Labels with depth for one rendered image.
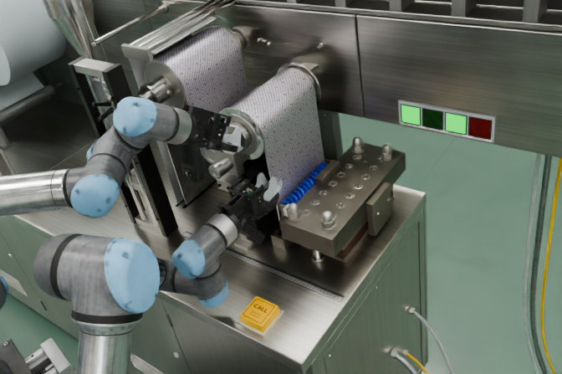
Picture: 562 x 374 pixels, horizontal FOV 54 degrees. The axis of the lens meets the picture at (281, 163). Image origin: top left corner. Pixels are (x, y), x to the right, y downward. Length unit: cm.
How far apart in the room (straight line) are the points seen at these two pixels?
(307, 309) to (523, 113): 68
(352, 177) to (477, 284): 125
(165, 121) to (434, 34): 65
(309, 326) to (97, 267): 58
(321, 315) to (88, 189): 63
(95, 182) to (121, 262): 18
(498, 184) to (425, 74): 184
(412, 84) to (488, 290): 139
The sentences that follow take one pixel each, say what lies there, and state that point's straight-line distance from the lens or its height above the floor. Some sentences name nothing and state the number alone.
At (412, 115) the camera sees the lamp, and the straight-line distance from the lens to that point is 148.
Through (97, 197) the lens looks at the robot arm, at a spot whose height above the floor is 140.
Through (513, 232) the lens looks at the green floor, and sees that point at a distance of 291.
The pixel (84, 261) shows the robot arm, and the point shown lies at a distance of 97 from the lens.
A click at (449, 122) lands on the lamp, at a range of 145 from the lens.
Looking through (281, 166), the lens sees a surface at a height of 113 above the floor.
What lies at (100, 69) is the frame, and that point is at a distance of 144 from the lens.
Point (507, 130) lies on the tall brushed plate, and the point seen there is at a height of 119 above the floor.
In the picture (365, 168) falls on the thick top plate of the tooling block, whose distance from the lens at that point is 156.
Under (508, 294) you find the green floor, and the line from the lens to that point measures 263.
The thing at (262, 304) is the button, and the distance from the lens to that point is 138.
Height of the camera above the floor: 194
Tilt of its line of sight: 34 degrees down
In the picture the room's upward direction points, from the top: 11 degrees counter-clockwise
